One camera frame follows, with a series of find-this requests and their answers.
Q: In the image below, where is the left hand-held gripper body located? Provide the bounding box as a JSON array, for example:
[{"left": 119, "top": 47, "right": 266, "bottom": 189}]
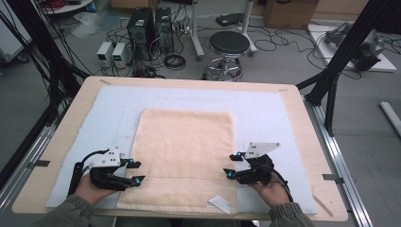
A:
[{"left": 88, "top": 147, "right": 133, "bottom": 193}]

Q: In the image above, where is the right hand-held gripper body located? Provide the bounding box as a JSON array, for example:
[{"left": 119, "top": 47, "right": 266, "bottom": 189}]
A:
[{"left": 235, "top": 142, "right": 281, "bottom": 186}]

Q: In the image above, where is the beige towel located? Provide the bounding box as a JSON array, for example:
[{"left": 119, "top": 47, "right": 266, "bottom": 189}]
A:
[{"left": 115, "top": 108, "right": 239, "bottom": 217}]

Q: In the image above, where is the person's left hand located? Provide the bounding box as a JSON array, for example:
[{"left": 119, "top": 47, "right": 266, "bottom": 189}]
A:
[{"left": 74, "top": 172, "right": 123, "bottom": 206}]

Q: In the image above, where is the person's right hand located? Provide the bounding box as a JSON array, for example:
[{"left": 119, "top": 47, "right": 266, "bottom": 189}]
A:
[{"left": 249, "top": 174, "right": 291, "bottom": 208}]

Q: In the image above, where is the white grid mat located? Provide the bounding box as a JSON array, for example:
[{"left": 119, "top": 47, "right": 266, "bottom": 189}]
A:
[{"left": 45, "top": 84, "right": 318, "bottom": 217}]

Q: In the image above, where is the thin wooden stick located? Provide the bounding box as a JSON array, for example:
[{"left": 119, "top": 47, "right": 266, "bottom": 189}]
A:
[{"left": 311, "top": 193, "right": 335, "bottom": 218}]

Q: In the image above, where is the white power supply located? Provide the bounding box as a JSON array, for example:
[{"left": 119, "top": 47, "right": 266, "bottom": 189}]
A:
[
  {"left": 96, "top": 41, "right": 114, "bottom": 68},
  {"left": 112, "top": 42, "right": 131, "bottom": 69}
]

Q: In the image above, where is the black round stool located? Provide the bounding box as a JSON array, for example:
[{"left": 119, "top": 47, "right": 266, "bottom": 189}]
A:
[{"left": 202, "top": 30, "right": 252, "bottom": 82}]

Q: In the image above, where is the white platform board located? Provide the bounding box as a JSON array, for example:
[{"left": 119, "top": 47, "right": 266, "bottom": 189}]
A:
[{"left": 306, "top": 23, "right": 398, "bottom": 73}]

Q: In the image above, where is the white metal stand leg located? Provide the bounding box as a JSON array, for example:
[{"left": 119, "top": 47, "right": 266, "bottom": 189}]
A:
[
  {"left": 190, "top": 0, "right": 206, "bottom": 61},
  {"left": 237, "top": 0, "right": 258, "bottom": 58}
]

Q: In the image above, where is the black flat case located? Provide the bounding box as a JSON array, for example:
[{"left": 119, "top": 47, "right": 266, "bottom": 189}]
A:
[{"left": 215, "top": 12, "right": 247, "bottom": 27}]

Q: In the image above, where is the clear plastic sheet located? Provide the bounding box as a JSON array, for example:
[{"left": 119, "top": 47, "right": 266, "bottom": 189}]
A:
[{"left": 70, "top": 11, "right": 123, "bottom": 40}]

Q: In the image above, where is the large black computer tower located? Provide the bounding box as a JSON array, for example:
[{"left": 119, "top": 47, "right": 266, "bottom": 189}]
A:
[{"left": 127, "top": 7, "right": 156, "bottom": 61}]

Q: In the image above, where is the white tube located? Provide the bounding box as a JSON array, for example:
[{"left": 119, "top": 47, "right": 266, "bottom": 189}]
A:
[{"left": 378, "top": 100, "right": 401, "bottom": 138}]

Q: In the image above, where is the small black computer tower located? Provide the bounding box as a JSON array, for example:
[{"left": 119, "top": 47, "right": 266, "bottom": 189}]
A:
[{"left": 154, "top": 7, "right": 175, "bottom": 53}]

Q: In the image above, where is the cardboard box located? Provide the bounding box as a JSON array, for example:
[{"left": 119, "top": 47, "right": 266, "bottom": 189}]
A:
[{"left": 263, "top": 0, "right": 321, "bottom": 30}]

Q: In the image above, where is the grey machine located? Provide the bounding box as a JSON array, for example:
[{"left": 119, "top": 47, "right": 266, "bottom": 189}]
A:
[{"left": 324, "top": 22, "right": 386, "bottom": 72}]

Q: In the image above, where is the white round table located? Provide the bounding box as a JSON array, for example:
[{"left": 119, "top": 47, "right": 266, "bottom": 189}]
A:
[{"left": 40, "top": 0, "right": 96, "bottom": 15}]

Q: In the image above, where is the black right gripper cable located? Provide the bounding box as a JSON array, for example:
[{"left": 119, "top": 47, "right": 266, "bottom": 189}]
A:
[{"left": 270, "top": 167, "right": 294, "bottom": 203}]

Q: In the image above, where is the grey metal bracket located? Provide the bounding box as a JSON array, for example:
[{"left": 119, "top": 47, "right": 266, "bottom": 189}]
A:
[
  {"left": 26, "top": 159, "right": 51, "bottom": 169},
  {"left": 322, "top": 173, "right": 345, "bottom": 185}
]

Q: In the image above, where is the aluminium table rail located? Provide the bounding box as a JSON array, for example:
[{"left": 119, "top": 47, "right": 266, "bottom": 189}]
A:
[
  {"left": 0, "top": 103, "right": 69, "bottom": 218},
  {"left": 303, "top": 96, "right": 375, "bottom": 227}
]

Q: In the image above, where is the coil of black cable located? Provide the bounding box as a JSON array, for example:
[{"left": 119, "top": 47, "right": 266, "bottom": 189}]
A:
[{"left": 163, "top": 54, "right": 187, "bottom": 71}]

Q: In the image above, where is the black metal frame post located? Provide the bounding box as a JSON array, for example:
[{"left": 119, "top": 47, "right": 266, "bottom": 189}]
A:
[
  {"left": 296, "top": 0, "right": 401, "bottom": 137},
  {"left": 0, "top": 0, "right": 91, "bottom": 127}
]

